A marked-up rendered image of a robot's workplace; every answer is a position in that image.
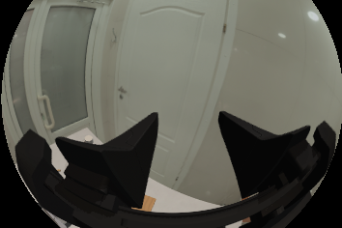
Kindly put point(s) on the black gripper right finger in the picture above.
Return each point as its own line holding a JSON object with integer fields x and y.
{"x": 255, "y": 152}

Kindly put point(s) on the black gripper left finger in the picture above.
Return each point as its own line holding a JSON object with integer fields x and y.
{"x": 126, "y": 160}

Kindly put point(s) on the grey cylinder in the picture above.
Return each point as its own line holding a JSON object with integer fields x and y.
{"x": 89, "y": 139}

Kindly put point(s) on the wooden board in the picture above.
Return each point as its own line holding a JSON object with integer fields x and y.
{"x": 147, "y": 204}

